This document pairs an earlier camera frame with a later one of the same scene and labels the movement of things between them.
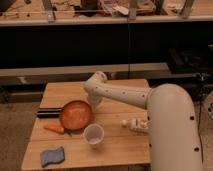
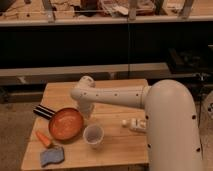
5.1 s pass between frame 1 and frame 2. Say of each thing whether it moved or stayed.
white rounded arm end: moved
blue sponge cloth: stayed
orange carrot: moved
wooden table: stayed
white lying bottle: stayed
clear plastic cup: stayed
